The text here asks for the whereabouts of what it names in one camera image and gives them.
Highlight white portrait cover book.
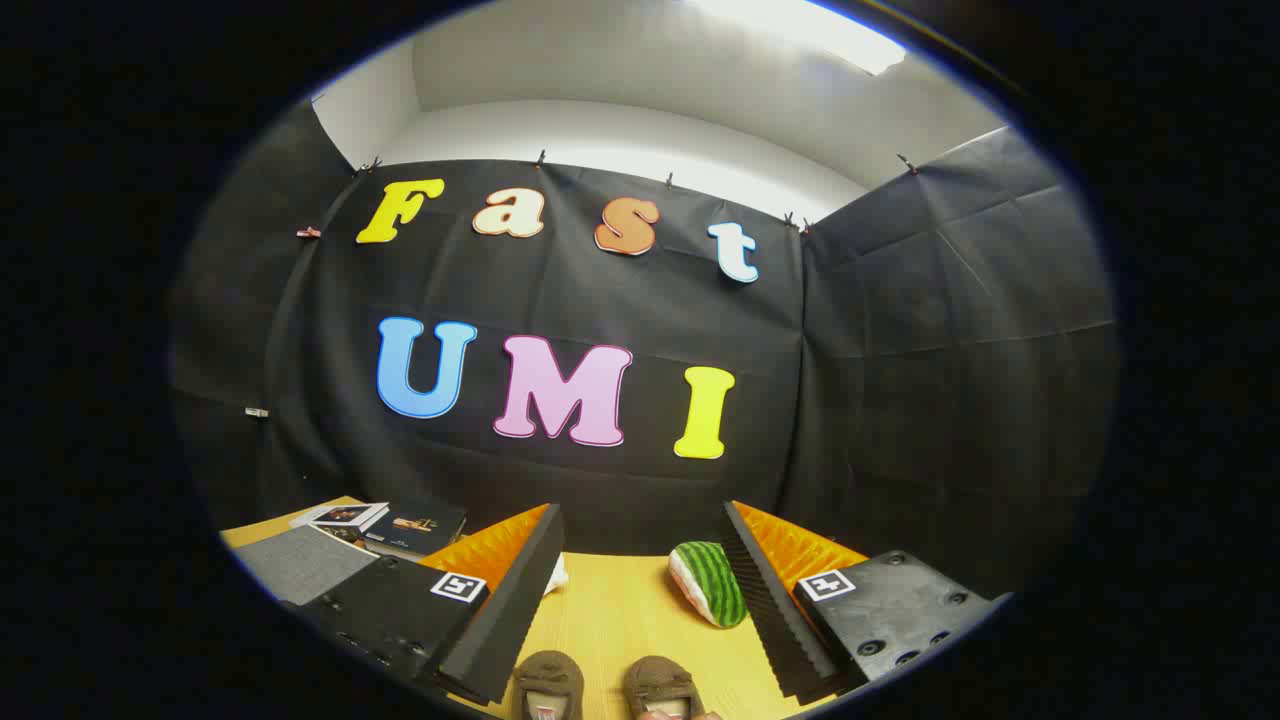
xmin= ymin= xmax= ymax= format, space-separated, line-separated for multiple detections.
xmin=289 ymin=501 xmax=390 ymax=532

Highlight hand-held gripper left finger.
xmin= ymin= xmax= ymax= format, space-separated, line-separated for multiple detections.
xmin=296 ymin=503 xmax=567 ymax=705

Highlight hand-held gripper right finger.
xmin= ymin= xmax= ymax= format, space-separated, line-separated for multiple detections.
xmin=722 ymin=500 xmax=1013 ymax=705

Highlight brown fuzzy shoe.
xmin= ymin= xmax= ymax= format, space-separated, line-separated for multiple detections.
xmin=623 ymin=655 xmax=707 ymax=720
xmin=511 ymin=650 xmax=586 ymax=720

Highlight grey fabric storage box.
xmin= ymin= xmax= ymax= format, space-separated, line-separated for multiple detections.
xmin=234 ymin=525 xmax=382 ymax=607

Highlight watermelon slice plush toy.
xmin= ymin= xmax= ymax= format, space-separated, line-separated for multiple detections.
xmin=667 ymin=541 xmax=750 ymax=629

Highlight dark hardcover book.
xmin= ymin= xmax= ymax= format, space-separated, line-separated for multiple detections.
xmin=362 ymin=509 xmax=468 ymax=562

